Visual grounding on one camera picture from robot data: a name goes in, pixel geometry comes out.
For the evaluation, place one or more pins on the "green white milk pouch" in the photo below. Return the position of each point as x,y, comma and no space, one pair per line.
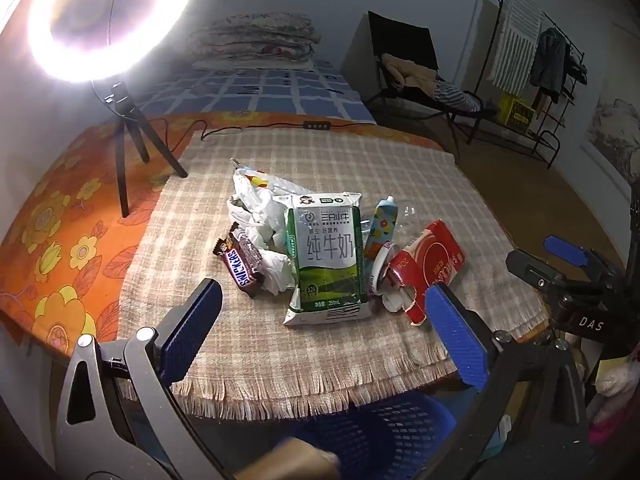
325,260

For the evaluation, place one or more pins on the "white plastic bag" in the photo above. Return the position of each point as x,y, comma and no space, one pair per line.
260,200

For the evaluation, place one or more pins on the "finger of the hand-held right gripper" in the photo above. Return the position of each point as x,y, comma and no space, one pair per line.
565,250
527,267

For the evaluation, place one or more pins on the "brown chocolate bar wrapper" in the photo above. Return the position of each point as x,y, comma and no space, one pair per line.
240,265

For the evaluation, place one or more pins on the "beige garment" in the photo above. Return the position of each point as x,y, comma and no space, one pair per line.
410,72

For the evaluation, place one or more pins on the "blue checked bed sheet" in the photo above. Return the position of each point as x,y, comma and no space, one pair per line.
280,90

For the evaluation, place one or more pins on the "brown paper item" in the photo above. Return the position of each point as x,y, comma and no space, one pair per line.
300,460

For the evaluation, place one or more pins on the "blue floral tube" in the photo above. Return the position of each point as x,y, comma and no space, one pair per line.
381,230

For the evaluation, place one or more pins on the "black tripod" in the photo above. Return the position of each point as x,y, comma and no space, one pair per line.
122,110

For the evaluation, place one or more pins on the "clear plastic bottle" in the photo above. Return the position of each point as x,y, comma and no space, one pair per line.
414,225

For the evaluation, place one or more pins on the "black metal drying rack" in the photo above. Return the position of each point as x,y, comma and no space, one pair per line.
547,125

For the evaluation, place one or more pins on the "beige plaid cloth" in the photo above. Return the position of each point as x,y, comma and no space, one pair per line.
310,170

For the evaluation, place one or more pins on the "blue plastic basket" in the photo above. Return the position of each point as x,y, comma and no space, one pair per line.
400,435

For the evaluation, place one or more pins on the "red paper box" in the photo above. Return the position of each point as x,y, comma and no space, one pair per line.
435,260

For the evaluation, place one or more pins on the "white ribbed towel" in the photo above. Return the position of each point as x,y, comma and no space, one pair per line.
515,35

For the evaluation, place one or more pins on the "white plastic cup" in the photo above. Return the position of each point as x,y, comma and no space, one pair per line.
381,266

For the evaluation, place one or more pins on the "white tissue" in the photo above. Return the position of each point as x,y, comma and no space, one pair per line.
275,270

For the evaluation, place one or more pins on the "orange floral tablecloth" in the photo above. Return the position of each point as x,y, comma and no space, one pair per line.
55,220

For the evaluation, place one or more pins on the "black folding chair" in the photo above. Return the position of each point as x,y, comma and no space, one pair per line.
400,35

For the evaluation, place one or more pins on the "striped cloth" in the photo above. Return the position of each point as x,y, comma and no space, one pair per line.
457,95

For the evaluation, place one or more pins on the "yellow crate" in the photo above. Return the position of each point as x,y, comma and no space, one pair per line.
516,114

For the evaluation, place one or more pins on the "dark jacket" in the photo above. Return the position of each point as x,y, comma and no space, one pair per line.
549,60

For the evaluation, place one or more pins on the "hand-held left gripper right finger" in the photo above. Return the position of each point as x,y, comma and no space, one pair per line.
460,335

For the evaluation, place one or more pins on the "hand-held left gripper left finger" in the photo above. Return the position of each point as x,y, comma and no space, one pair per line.
192,330

